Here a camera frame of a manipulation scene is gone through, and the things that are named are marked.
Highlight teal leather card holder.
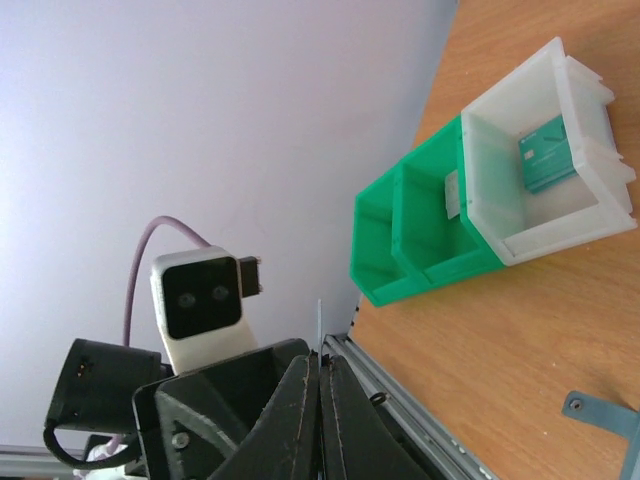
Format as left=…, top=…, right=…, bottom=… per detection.
left=562, top=391, right=639, bottom=479

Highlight white plastic bin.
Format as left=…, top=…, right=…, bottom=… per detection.
left=460, top=38, right=637, bottom=266

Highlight silver card in green bin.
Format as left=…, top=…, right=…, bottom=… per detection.
left=444, top=170, right=461, bottom=220

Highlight left aluminium side rail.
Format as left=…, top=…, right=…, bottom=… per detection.
left=323, top=335, right=498, bottom=480

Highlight teal credit card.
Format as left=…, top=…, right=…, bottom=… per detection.
left=518, top=115, right=577, bottom=194

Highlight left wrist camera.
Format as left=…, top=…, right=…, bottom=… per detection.
left=150, top=246, right=261, bottom=375

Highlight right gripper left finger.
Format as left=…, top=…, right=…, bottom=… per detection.
left=211, top=353, right=320, bottom=479

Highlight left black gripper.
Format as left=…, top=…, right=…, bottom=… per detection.
left=43, top=339, right=309, bottom=479

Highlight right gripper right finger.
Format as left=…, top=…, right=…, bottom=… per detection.
left=319, top=355, right=428, bottom=479

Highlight green two-compartment bin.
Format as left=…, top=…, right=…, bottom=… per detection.
left=350, top=117, right=504, bottom=307

